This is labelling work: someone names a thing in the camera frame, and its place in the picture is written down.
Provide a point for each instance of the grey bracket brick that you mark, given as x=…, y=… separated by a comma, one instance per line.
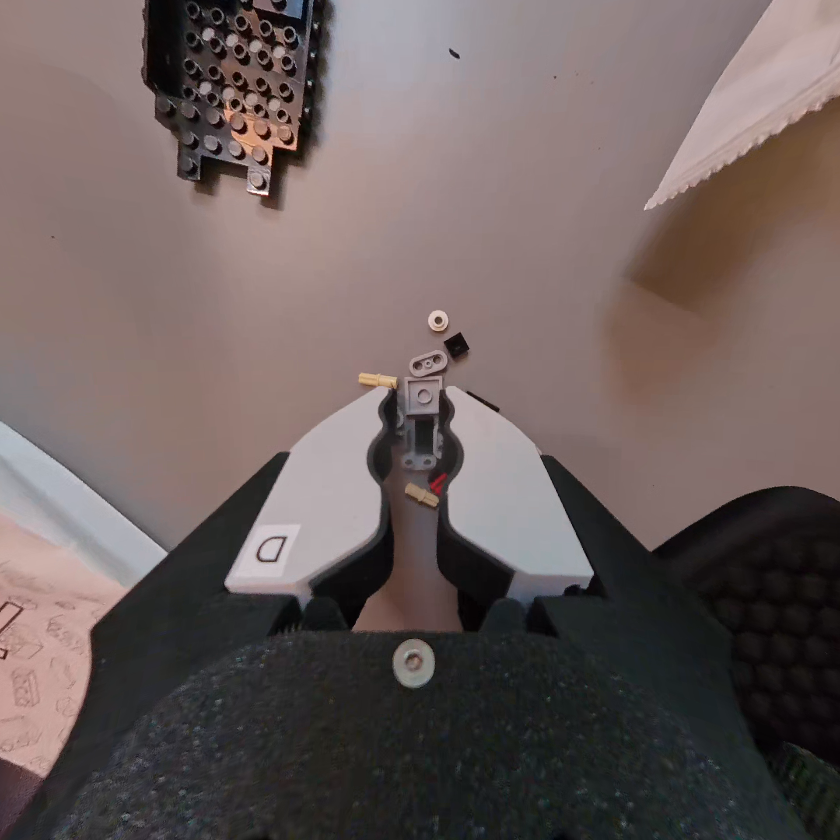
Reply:
x=420, y=397

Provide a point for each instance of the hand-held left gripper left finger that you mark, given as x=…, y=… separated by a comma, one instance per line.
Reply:
x=315, y=499

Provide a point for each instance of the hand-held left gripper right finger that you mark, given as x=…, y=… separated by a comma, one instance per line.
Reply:
x=518, y=505

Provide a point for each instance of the grey desk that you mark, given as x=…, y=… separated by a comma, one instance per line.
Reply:
x=459, y=197

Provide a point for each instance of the small white paper bag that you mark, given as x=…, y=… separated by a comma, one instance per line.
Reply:
x=754, y=98

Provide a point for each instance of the black toy chassis plate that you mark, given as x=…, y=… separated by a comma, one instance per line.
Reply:
x=229, y=85

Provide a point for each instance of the opened printed paper bag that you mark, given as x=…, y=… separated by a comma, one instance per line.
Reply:
x=39, y=590

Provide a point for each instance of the cluster of grey tan bricks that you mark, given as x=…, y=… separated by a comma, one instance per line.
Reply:
x=428, y=362

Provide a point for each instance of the black honeycomb cushion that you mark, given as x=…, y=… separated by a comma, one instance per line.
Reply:
x=774, y=604

